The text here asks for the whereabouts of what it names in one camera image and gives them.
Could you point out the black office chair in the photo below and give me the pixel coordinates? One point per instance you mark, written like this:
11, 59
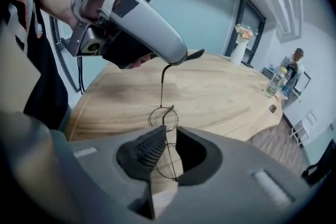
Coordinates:
319, 165

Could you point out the white frame rack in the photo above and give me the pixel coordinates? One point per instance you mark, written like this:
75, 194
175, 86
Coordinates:
302, 129

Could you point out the white vase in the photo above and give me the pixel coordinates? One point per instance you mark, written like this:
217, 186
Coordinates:
239, 52

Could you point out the person's left hand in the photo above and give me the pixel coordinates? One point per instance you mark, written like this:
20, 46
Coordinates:
92, 8

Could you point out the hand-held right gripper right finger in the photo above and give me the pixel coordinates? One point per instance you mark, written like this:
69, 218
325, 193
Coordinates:
236, 178

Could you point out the small dark table object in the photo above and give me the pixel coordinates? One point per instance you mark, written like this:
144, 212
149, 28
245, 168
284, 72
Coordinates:
273, 109

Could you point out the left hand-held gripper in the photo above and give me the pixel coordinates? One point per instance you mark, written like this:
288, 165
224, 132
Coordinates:
86, 39

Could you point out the pale flower bouquet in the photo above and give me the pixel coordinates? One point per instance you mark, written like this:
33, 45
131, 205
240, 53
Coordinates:
244, 32

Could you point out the person's black printed t-shirt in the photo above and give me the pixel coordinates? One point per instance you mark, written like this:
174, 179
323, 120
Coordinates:
44, 86

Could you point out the black-framed glass partition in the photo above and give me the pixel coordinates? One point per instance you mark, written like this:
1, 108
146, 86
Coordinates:
197, 15

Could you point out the clear plastic bottle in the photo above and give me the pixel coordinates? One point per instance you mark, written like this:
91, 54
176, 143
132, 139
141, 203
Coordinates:
274, 85

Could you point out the wire-rimmed eyeglasses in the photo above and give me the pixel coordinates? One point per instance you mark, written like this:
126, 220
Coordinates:
156, 118

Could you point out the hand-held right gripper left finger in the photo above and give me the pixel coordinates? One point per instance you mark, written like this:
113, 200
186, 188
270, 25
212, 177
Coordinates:
141, 152

